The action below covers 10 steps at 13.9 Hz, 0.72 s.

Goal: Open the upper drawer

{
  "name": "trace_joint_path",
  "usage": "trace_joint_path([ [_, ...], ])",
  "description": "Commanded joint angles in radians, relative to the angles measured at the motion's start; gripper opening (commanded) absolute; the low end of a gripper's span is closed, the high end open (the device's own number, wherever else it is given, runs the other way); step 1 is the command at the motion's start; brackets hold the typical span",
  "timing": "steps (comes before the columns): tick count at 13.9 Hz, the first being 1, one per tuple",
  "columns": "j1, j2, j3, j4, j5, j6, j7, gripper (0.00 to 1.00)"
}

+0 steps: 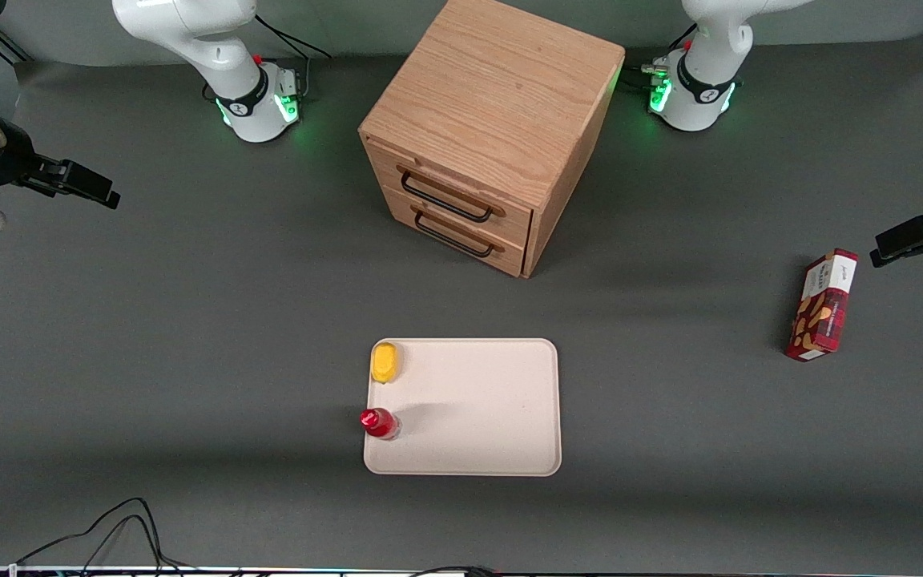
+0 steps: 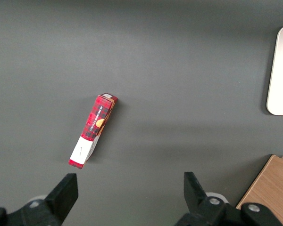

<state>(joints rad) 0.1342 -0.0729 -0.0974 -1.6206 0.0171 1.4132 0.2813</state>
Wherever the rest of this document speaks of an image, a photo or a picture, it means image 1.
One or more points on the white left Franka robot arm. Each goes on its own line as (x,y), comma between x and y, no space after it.
(710,64)

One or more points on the red ketchup bottle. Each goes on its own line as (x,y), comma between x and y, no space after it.
(377,422)

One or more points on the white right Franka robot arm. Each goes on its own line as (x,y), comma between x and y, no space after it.
(213,56)

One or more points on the yellow mustard bottle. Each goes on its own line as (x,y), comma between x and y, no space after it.
(384,362)

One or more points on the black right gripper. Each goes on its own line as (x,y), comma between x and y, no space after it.
(6,157)

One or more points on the oak wooden drawer cabinet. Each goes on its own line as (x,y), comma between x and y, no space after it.
(501,88)

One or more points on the beige plastic tray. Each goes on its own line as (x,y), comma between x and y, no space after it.
(485,417)

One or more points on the red plaid cookie box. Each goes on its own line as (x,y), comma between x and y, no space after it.
(822,308)

